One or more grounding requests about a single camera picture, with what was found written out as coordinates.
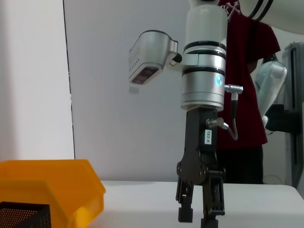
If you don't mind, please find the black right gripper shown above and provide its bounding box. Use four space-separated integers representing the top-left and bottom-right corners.
175 108 226 228

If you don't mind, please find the black mesh pen holder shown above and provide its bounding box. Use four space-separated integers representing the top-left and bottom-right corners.
0 201 52 228

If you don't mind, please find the person in red shirt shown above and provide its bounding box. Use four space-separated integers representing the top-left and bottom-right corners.
215 0 282 185

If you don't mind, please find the yellow plastic bin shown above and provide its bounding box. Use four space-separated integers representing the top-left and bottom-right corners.
0 159 106 228

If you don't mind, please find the thin white cable loop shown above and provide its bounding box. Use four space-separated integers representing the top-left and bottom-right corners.
263 174 283 185

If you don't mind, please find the right gripper connector cable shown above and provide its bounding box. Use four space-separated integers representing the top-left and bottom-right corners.
205 84 245 141

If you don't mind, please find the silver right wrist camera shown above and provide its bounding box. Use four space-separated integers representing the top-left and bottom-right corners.
128 30 182 85

